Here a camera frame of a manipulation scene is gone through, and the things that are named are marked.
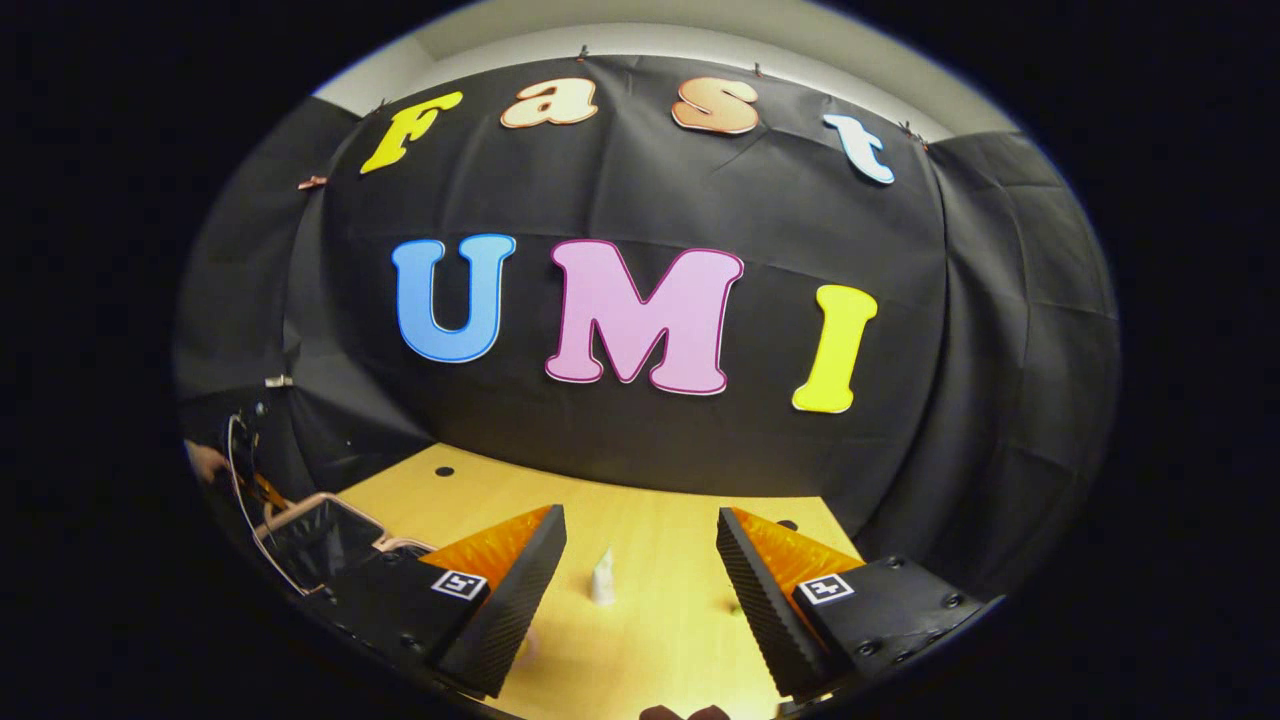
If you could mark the pink suitcase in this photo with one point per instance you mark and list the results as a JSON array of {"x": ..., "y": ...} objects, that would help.
[{"x": 320, "y": 545}]

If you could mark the orange clip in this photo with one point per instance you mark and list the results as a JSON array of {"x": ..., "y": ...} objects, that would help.
[{"x": 312, "y": 182}]

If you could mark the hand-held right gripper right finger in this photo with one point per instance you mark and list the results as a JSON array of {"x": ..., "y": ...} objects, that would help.
[{"x": 758, "y": 610}]

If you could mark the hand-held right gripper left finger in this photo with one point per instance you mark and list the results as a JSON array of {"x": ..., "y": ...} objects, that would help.
[{"x": 520, "y": 605}]

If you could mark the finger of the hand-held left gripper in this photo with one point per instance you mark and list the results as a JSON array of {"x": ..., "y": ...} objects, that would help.
[{"x": 269, "y": 492}]

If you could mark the white skin care tube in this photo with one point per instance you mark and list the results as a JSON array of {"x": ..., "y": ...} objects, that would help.
[{"x": 603, "y": 582}]

